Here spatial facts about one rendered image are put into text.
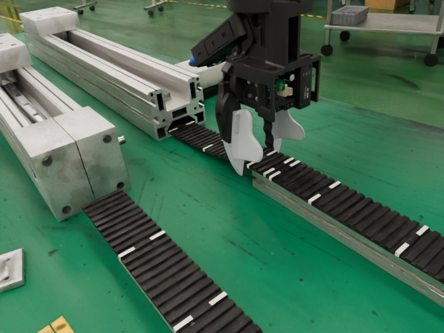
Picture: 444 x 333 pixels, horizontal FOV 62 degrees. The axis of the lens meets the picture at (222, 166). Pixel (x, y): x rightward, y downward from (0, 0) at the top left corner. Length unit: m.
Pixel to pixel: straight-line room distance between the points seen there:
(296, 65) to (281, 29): 0.04
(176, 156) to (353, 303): 0.33
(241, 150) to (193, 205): 0.09
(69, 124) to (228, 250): 0.25
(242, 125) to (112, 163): 0.17
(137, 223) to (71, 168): 0.12
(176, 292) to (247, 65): 0.23
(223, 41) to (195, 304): 0.27
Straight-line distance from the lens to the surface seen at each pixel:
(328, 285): 0.38
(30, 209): 0.55
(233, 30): 0.41
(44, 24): 1.11
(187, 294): 0.33
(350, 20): 3.47
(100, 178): 0.49
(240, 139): 0.44
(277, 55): 0.38
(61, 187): 0.48
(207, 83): 0.74
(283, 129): 0.48
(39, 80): 0.74
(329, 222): 0.42
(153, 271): 0.35
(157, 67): 0.70
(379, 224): 0.39
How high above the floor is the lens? 1.07
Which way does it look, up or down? 33 degrees down
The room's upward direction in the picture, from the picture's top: 6 degrees counter-clockwise
